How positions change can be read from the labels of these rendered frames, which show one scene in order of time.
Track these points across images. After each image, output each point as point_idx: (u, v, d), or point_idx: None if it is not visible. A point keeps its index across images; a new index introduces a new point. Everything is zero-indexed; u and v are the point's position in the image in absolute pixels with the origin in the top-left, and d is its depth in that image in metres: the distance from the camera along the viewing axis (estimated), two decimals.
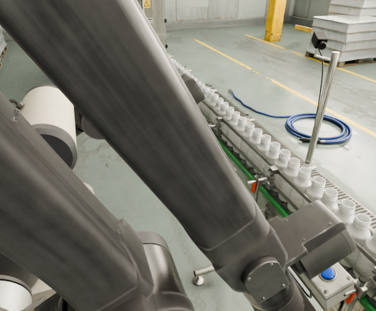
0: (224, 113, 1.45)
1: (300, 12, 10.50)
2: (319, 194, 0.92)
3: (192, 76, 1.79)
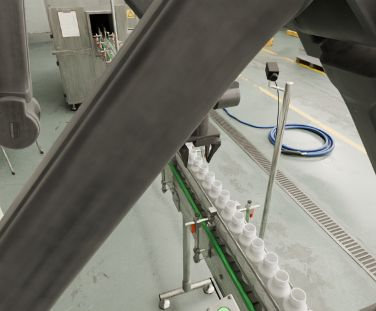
0: None
1: None
2: (249, 242, 0.91)
3: None
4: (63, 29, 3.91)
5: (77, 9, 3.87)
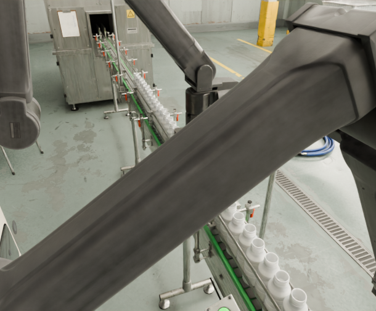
0: None
1: None
2: (250, 242, 0.91)
3: (155, 100, 1.78)
4: (63, 29, 3.91)
5: (77, 9, 3.87)
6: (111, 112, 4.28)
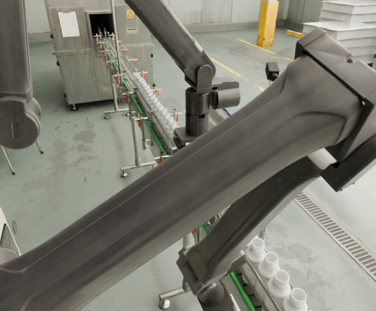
0: None
1: (294, 16, 10.48)
2: (250, 242, 0.91)
3: (155, 100, 1.78)
4: (63, 29, 3.91)
5: (77, 9, 3.87)
6: (111, 112, 4.28)
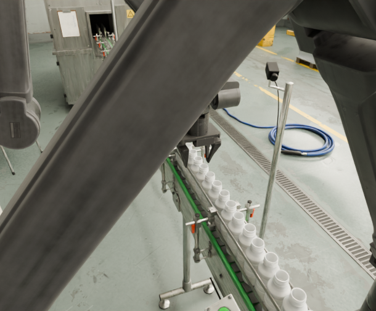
0: None
1: None
2: (249, 242, 0.91)
3: None
4: (63, 29, 3.91)
5: (77, 9, 3.87)
6: None
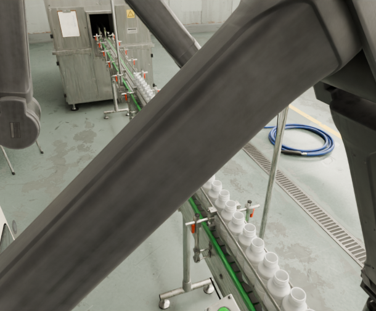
0: None
1: None
2: (249, 242, 0.91)
3: None
4: (63, 29, 3.91)
5: (77, 9, 3.87)
6: (111, 112, 4.28)
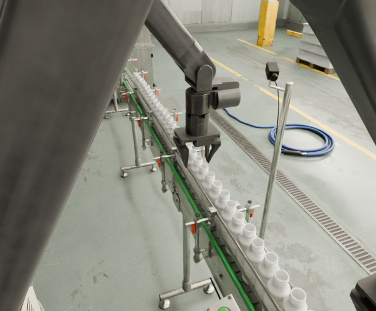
0: None
1: (294, 16, 10.48)
2: (249, 242, 0.91)
3: (155, 100, 1.78)
4: None
5: None
6: (111, 112, 4.28)
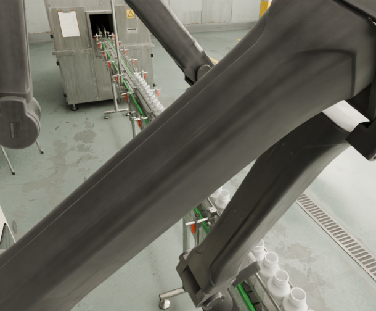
0: None
1: None
2: None
3: (155, 100, 1.78)
4: (63, 29, 3.91)
5: (77, 9, 3.87)
6: (111, 112, 4.29)
